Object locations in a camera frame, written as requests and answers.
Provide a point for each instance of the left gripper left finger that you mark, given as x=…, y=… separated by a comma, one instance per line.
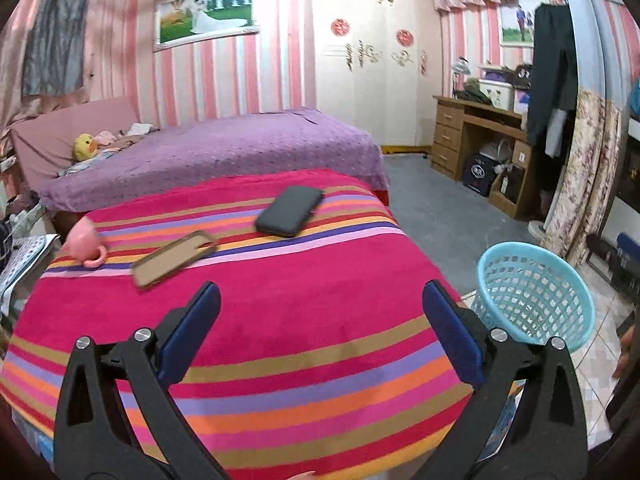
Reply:
x=93, y=435

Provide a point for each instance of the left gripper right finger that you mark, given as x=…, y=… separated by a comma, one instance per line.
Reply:
x=525, y=418

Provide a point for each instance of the light blue plastic basket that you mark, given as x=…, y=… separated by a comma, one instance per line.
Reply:
x=533, y=295

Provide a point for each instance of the floral beige curtain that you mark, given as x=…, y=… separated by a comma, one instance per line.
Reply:
x=589, y=177

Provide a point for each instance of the white fan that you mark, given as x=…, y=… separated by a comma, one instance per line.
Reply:
x=497, y=151

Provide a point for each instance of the black box under desk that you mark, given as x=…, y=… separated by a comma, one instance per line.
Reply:
x=479, y=173

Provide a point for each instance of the pink piggy bank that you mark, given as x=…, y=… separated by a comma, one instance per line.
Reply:
x=85, y=245

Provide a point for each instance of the brown phone case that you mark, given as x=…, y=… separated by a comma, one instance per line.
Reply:
x=172, y=258

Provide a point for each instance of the black hanging clothes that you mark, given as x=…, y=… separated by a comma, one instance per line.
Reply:
x=553, y=80

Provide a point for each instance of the white storage box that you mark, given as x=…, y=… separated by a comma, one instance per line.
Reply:
x=500, y=93

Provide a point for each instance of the wooden desk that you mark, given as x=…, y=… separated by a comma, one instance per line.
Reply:
x=462, y=128

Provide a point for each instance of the striped pink blanket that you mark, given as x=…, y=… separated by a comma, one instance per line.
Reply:
x=321, y=358

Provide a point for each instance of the desk lamp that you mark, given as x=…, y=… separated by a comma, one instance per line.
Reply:
x=460, y=69

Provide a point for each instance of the small framed couple photo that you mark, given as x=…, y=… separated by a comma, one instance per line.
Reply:
x=517, y=23

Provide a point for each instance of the black wallet case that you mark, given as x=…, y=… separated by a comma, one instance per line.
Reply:
x=287, y=215

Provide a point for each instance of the yellow duck plush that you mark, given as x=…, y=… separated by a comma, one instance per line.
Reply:
x=85, y=147

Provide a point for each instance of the pink headboard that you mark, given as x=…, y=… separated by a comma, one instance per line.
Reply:
x=44, y=145

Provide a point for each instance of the purple dotted bed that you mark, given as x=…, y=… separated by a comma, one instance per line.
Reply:
x=266, y=143

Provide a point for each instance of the white wardrobe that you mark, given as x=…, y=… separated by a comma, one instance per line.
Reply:
x=379, y=67

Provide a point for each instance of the grey window curtain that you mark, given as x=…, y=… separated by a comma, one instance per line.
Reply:
x=54, y=59

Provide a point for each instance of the wedding photo frame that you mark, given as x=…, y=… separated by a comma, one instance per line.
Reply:
x=180, y=22

